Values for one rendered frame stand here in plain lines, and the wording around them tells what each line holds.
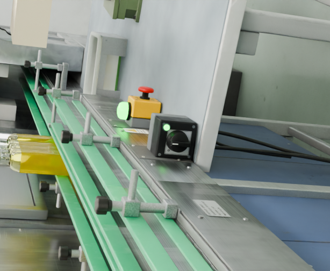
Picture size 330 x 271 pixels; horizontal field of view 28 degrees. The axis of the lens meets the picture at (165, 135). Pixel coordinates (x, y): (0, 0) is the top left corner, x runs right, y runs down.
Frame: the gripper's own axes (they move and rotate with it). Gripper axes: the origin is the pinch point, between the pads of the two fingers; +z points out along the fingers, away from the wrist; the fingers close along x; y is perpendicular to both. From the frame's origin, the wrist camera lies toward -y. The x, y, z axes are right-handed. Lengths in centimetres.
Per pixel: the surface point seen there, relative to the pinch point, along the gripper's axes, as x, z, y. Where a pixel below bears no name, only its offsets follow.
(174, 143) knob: 15, 30, -38
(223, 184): 18, 37, -50
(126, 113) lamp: 20.5, 26.8, -5.5
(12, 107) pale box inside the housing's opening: 68, 8, 130
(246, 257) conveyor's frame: 12, 27, -86
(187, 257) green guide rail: 15, 20, -83
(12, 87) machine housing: 76, 11, 188
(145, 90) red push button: 14.5, 31.0, -4.4
